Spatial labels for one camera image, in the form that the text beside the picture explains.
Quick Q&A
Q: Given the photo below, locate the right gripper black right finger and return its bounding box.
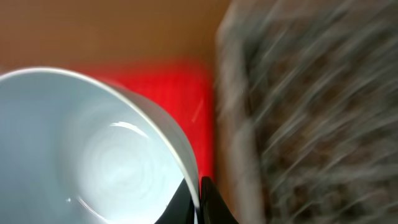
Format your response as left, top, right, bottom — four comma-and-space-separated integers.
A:
199, 176, 238, 224

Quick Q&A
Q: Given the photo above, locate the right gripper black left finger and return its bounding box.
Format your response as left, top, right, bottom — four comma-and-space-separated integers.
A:
155, 180, 195, 224

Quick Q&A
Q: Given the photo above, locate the light blue bowl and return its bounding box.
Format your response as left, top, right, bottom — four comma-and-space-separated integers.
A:
1, 67, 200, 224

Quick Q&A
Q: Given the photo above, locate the grey dishwasher rack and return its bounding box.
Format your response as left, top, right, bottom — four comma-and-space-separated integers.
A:
217, 0, 397, 223

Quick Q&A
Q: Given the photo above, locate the red serving tray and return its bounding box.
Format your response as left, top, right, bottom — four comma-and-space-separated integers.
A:
73, 61, 215, 178

